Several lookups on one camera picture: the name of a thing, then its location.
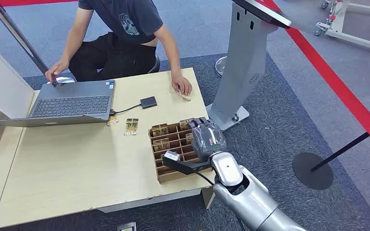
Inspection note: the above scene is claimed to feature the person's left hand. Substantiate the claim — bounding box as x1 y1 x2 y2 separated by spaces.
172 75 193 96

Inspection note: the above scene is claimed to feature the person's right hand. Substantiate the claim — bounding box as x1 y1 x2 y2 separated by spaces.
45 60 70 84

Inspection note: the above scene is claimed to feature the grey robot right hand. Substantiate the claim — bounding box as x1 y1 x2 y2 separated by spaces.
188 117 227 162

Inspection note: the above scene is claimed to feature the cardboard card organizer box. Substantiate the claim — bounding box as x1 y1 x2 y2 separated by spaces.
148 119 213 184

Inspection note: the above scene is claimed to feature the person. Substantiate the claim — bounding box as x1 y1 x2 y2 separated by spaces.
45 0 193 96

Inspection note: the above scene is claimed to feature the round silver base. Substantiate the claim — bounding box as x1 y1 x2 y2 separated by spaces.
46 76 76 85
215 56 229 77

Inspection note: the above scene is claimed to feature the black adapter box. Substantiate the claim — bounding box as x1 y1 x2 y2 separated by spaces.
140 96 158 110

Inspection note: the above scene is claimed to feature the grey laptop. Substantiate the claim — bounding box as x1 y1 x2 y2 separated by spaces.
0 79 116 128

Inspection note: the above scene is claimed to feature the black slanted pole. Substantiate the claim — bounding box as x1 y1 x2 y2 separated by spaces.
0 0 50 76

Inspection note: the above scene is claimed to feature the white box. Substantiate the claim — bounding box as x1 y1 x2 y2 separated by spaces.
0 48 35 119

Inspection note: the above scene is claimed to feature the wooden table leg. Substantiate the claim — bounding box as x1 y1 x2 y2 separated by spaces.
200 186 216 210

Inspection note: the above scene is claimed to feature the grey kiosk stand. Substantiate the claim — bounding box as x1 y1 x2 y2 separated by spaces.
205 0 292 132

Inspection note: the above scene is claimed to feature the black round stanchion base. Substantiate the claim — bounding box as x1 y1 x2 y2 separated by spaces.
292 152 334 191

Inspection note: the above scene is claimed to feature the floor socket plate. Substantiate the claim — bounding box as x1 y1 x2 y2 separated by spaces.
117 221 137 231

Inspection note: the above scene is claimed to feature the black stanchion pole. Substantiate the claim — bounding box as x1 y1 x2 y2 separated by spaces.
311 117 370 172

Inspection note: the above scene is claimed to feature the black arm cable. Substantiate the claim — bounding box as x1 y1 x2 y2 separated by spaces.
194 170 216 186

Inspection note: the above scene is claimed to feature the pale wrist camera on bracket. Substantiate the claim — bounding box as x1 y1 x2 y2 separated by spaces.
162 151 212 175

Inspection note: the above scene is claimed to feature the black adapter cable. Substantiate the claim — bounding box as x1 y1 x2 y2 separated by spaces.
109 103 142 116

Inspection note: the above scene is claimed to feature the white wheeled frame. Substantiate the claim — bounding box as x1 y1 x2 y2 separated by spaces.
314 0 370 55

